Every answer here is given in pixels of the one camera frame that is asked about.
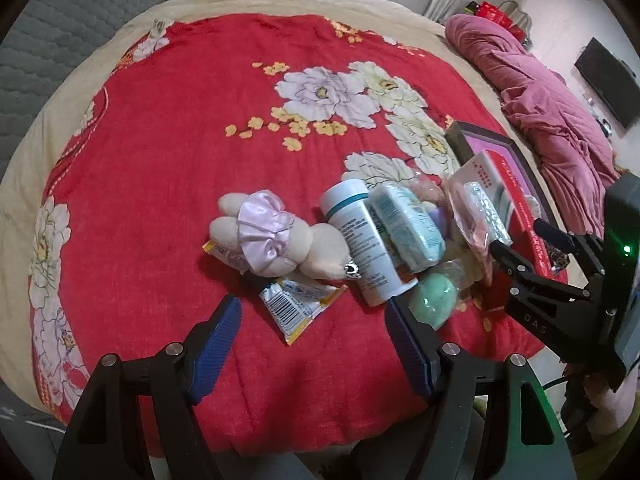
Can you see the red floral blanket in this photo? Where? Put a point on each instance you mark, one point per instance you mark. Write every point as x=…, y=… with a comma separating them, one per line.
x=175, y=160

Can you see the grey shallow box pink base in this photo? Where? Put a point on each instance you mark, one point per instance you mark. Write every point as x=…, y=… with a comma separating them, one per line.
x=480, y=142

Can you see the leopard print cloth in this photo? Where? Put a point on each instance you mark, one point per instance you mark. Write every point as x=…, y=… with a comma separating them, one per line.
x=557, y=260

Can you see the grey quilted headboard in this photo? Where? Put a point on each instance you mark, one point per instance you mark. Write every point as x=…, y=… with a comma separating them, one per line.
x=60, y=25

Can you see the teal tissue pack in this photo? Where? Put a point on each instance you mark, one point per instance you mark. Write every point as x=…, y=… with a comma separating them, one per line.
x=410, y=230

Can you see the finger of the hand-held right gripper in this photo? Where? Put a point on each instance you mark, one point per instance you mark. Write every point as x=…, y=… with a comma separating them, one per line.
x=515, y=264
x=550, y=234

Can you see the person's right forearm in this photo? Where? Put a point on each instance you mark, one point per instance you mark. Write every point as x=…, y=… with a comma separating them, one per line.
x=615, y=410

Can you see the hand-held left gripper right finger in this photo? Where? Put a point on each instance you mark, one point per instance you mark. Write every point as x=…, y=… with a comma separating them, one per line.
x=410, y=355

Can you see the red tissue box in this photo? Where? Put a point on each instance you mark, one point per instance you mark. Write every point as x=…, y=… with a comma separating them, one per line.
x=525, y=215

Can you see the white plastic bottle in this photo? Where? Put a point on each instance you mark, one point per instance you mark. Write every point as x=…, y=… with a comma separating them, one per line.
x=360, y=240

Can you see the pastel plush toy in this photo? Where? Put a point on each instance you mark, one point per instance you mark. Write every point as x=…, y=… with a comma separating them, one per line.
x=434, y=194

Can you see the beige plush bunny lilac bow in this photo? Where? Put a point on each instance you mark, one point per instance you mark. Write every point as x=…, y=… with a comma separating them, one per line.
x=310, y=250

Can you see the pink face mask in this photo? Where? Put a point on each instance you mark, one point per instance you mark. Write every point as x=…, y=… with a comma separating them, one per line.
x=472, y=220

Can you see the green soft ball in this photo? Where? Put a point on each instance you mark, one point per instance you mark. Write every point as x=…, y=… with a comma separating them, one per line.
x=432, y=300

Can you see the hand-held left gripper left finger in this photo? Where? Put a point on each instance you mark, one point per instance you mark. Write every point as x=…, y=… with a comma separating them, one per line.
x=220, y=345

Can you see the pink quilt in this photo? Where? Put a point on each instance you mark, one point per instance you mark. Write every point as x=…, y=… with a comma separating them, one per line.
x=540, y=110

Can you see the beige bed sheet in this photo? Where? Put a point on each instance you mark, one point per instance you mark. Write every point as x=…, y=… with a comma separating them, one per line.
x=75, y=75

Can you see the red gift bag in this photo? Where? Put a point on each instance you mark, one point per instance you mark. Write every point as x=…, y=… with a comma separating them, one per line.
x=512, y=27
x=489, y=11

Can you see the yellow snack packet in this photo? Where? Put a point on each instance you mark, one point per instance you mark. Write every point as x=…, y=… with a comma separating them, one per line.
x=295, y=310

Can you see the black wall television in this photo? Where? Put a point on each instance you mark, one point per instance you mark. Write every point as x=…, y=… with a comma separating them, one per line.
x=605, y=80

